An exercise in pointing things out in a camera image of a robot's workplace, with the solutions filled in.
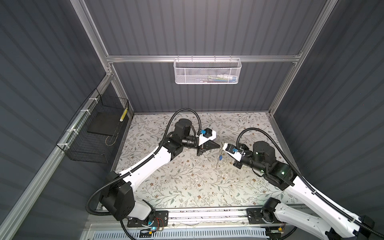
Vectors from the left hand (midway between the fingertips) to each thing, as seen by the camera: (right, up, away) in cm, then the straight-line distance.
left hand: (219, 145), depth 69 cm
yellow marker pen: (-51, +15, +13) cm, 55 cm away
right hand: (+4, -2, 0) cm, 4 cm away
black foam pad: (-59, +10, +9) cm, 60 cm away
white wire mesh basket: (-2, +51, +43) cm, 66 cm away
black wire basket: (-64, +2, -4) cm, 64 cm away
